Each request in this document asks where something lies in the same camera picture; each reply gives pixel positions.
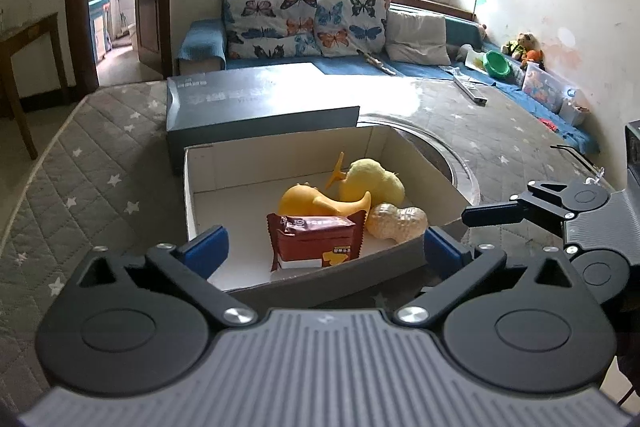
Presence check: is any beige peanut toy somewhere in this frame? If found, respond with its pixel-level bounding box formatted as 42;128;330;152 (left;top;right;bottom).
366;202;428;244

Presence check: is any dark wooden table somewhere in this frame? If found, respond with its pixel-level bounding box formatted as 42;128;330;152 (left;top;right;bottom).
1;12;70;160

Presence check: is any yellow plush chick toy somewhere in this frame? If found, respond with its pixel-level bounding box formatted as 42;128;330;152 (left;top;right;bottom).
326;152;406;207

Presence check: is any clear plastic toy bin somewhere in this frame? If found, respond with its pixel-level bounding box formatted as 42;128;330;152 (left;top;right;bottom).
522;62;577;114

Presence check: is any green plastic bowl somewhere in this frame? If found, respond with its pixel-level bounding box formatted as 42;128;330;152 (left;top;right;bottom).
483;50;511;80

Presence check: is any blue sofa cover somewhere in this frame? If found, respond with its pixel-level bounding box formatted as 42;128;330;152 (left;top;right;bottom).
176;18;600;155

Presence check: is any dark grey box lid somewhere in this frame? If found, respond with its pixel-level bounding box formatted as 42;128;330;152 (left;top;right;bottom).
166;63;360;174

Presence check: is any grey plain cushion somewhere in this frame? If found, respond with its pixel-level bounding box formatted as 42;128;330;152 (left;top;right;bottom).
385;11;450;66

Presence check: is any butterfly pattern cushion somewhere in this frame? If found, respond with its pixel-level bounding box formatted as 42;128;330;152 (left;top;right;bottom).
222;0;321;61

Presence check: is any red snack packet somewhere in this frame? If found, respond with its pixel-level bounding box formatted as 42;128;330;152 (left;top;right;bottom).
267;210;367;271

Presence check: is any orange stuffed toy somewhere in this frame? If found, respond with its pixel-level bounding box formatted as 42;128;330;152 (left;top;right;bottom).
501;32;544;70

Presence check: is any grey quilted star cover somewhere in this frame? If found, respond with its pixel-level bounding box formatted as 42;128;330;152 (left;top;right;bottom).
1;76;589;412

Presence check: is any white cardboard box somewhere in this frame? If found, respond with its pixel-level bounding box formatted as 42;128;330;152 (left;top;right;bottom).
183;124;480;308

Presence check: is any orange rubber duck toy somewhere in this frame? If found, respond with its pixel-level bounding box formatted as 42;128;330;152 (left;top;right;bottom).
278;184;371;217

